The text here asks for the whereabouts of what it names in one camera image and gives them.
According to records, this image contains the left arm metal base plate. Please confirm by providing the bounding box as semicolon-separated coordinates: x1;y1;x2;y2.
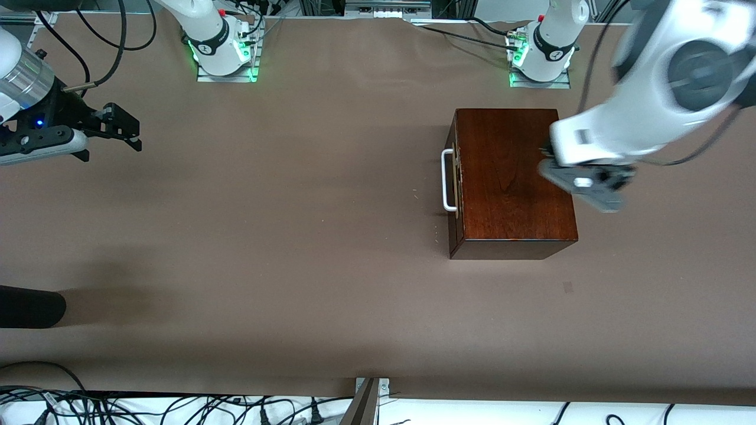
509;66;571;90

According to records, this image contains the long black base cable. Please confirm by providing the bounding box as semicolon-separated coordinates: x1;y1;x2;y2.
421;25;520;53

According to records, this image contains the small metal bracket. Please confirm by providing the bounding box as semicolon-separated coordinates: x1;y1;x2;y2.
354;378;390;408

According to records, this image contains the dark metal post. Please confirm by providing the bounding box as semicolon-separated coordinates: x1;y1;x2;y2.
340;378;380;425

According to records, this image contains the brown table cover sheet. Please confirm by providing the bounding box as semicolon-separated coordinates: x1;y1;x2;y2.
0;11;756;408

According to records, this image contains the grey device box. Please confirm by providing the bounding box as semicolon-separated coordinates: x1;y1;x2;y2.
344;0;433;19

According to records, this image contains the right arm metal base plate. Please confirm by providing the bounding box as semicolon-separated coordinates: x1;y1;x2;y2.
197;15;262;83

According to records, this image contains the black arched cable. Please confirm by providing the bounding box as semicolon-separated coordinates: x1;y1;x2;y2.
0;361;88;395

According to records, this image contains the dark wooden drawer cabinet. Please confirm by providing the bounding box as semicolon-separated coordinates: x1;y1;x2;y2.
447;108;579;261

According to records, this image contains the black rounded object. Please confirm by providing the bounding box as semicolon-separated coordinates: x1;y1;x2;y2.
0;285;67;329

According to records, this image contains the aluminium frame rail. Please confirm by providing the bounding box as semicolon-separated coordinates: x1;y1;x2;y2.
27;12;58;51

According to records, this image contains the short black base cable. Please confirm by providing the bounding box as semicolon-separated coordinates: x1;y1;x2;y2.
470;17;523;37

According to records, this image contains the thin black looped cable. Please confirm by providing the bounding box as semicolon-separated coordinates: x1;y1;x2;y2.
74;0;158;52

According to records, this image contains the black cable at arm base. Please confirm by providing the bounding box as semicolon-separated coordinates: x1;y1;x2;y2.
233;0;287;36

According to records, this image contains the wooden drawer with white handle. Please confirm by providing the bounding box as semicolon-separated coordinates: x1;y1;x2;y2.
442;112;465;237

